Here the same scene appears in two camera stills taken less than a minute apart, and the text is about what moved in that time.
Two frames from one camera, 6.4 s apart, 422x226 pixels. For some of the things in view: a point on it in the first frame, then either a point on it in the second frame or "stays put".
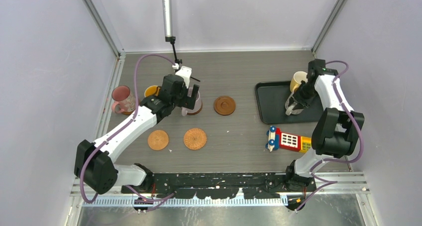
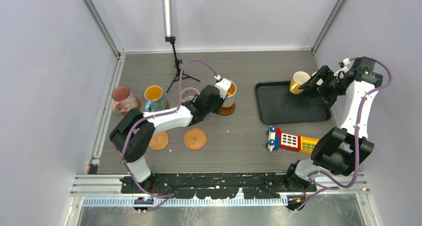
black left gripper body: x=179 y=101 → x=215 y=108
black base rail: x=255 y=185 stays put
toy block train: x=277 y=140 stays put
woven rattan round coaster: x=195 y=139 stays put
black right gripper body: x=305 y=93 → x=330 y=88
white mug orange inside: x=296 y=111 → x=230 y=99
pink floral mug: x=124 y=100 stays put
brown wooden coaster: x=224 y=105 stays put
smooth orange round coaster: x=158 y=140 stays put
